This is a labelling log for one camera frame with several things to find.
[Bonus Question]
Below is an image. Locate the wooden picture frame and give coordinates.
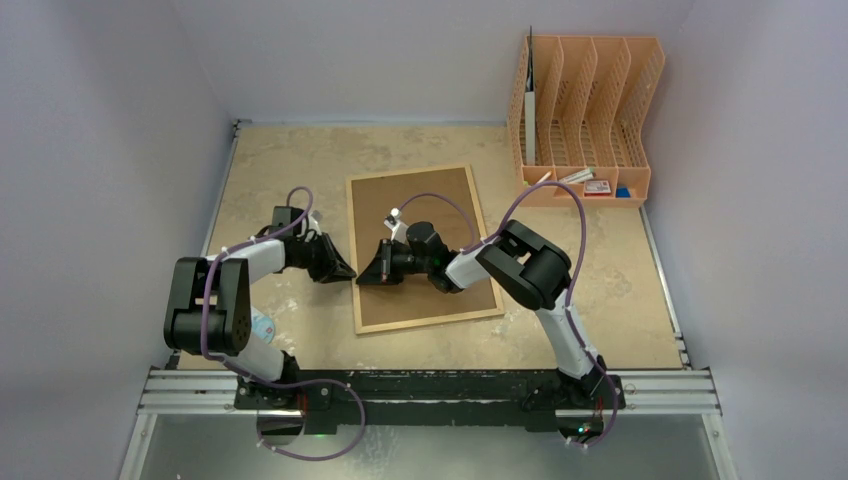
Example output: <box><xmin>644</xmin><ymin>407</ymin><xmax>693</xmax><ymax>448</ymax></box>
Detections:
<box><xmin>347</xmin><ymin>165</ymin><xmax>503</xmax><ymax>335</ymax></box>

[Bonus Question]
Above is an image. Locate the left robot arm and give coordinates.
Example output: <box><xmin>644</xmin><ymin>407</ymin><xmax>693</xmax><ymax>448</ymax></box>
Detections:
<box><xmin>163</xmin><ymin>206</ymin><xmax>356</xmax><ymax>409</ymax></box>

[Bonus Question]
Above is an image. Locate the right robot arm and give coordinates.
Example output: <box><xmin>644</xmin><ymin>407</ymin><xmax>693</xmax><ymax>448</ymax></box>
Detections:
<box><xmin>356</xmin><ymin>220</ymin><xmax>616</xmax><ymax>407</ymax></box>

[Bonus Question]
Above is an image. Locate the blue white tape dispenser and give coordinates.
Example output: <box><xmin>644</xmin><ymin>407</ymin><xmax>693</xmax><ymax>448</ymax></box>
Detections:
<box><xmin>251</xmin><ymin>309</ymin><xmax>276</xmax><ymax>344</ymax></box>

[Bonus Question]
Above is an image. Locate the white chalk stick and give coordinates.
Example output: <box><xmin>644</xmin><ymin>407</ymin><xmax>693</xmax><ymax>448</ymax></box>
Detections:
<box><xmin>535</xmin><ymin>171</ymin><xmax>553</xmax><ymax>185</ymax></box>

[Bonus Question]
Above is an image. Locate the white folder in organizer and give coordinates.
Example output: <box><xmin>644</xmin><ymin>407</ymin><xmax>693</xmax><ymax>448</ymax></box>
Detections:
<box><xmin>523</xmin><ymin>28</ymin><xmax>536</xmax><ymax>166</ymax></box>

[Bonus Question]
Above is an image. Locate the red white small box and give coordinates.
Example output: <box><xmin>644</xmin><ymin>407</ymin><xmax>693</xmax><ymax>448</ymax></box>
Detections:
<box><xmin>584</xmin><ymin>179</ymin><xmax>612</xmax><ymax>196</ymax></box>

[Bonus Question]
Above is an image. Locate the white marker pen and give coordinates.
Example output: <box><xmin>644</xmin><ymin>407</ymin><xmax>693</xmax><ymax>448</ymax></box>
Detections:
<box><xmin>558</xmin><ymin>168</ymin><xmax>595</xmax><ymax>184</ymax></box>

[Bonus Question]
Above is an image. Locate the orange desk file organizer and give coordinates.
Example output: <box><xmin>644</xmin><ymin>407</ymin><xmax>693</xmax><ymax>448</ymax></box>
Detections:
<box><xmin>506</xmin><ymin>34</ymin><xmax>666</xmax><ymax>208</ymax></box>

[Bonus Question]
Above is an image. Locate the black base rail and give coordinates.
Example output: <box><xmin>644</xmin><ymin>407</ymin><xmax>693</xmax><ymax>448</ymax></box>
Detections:
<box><xmin>137</xmin><ymin>367</ymin><xmax>720</xmax><ymax>439</ymax></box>

